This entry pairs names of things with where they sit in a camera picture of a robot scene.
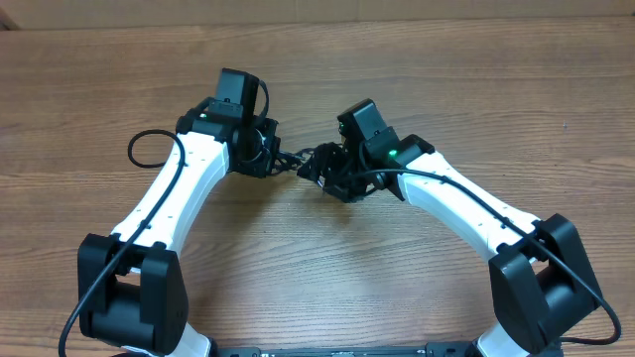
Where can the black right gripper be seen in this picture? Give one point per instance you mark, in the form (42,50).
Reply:
(324,167)

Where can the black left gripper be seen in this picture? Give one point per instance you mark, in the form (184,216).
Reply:
(262,169)

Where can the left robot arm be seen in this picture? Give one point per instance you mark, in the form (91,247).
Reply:
(131,288)

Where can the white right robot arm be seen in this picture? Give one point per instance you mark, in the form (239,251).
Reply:
(542,283)

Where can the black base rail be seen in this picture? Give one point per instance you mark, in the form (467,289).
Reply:
(432,349)

